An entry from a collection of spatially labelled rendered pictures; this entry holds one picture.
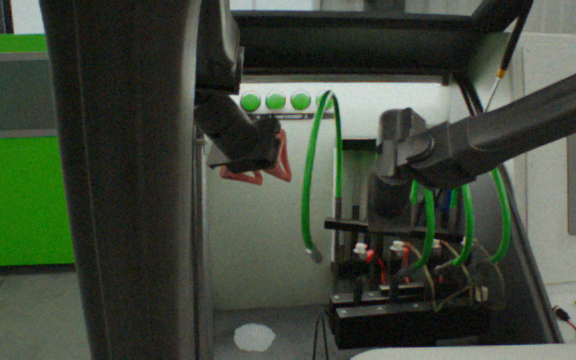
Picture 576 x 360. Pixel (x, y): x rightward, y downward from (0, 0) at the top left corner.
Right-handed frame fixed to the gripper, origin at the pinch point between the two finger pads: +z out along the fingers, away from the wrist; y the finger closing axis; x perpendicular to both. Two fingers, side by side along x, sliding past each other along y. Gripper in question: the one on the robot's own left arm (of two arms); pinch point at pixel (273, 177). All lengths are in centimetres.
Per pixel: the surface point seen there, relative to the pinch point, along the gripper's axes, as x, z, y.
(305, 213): 0.2, 10.8, -0.2
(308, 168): -6.2, 7.4, -1.2
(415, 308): 3.3, 48.1, -8.8
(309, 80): -42.1, 21.7, 11.6
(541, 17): -445, 370, -47
